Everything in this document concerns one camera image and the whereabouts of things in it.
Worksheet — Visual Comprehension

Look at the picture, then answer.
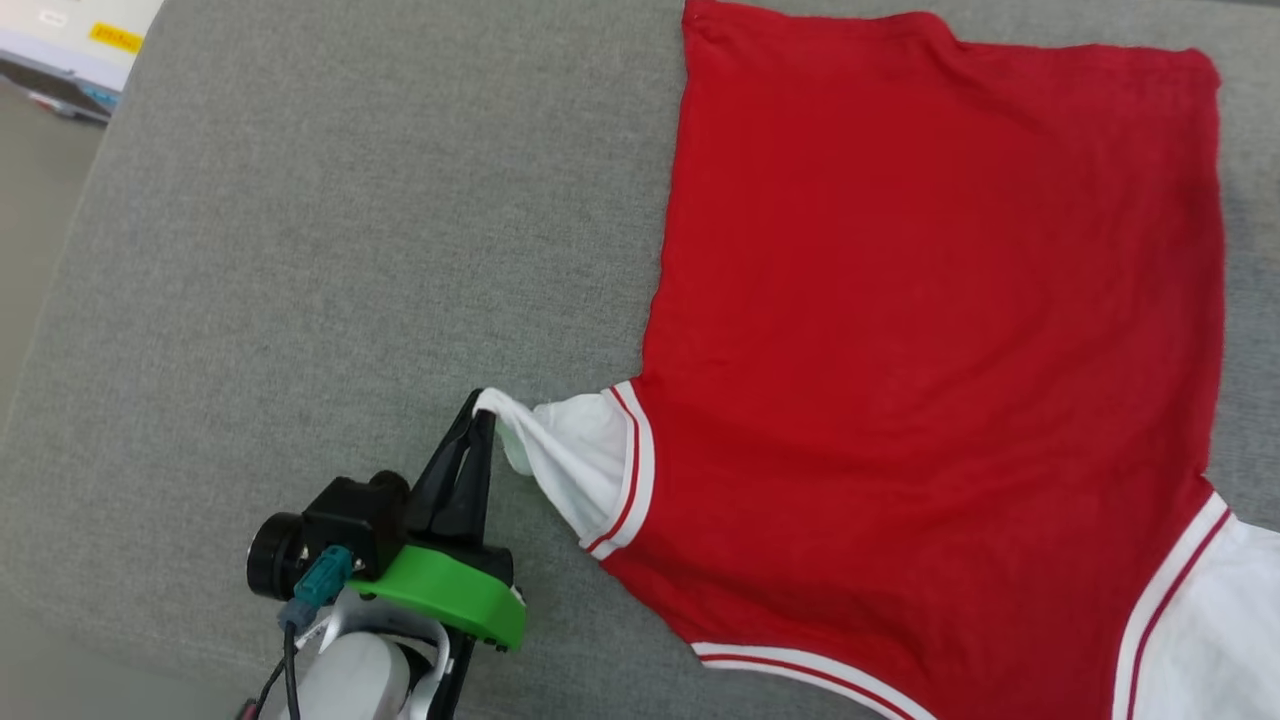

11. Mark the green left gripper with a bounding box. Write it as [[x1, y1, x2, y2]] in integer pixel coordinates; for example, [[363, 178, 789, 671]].
[[247, 388, 529, 654]]

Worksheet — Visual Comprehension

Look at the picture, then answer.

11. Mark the red and white shirt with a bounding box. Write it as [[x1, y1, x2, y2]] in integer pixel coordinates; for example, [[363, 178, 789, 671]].
[[474, 0, 1280, 720]]

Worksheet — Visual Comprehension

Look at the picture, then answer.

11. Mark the yellow warning label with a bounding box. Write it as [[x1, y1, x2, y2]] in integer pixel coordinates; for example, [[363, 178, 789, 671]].
[[87, 21, 145, 54]]

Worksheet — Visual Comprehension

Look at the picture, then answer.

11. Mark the white equipment box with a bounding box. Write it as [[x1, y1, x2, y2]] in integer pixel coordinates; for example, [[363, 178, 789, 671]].
[[0, 0, 167, 125]]

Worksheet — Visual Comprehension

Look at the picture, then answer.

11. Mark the left teal plug black cable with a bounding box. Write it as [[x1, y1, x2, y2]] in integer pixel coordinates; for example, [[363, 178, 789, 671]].
[[255, 544, 355, 720]]

